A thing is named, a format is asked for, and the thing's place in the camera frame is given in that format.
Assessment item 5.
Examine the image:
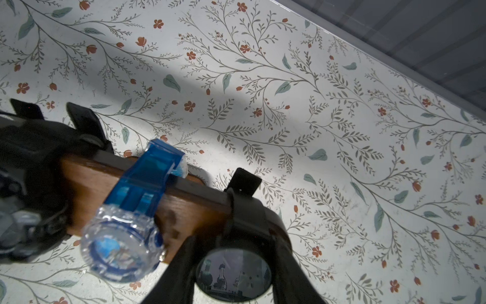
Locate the blue transparent watch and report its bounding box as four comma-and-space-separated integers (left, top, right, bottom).
81, 139, 185, 282

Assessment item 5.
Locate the black round watch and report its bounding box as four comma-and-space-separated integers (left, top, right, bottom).
196, 168, 286, 303

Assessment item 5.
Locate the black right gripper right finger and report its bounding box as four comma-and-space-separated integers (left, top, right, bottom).
273, 238, 326, 304

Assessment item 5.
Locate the brown wooden watch stand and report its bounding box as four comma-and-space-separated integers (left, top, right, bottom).
58, 149, 293, 267

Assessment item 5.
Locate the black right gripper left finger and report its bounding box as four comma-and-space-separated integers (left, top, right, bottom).
142, 236, 201, 304

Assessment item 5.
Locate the black rugged watch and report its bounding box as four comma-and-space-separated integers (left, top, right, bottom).
1, 99, 113, 264

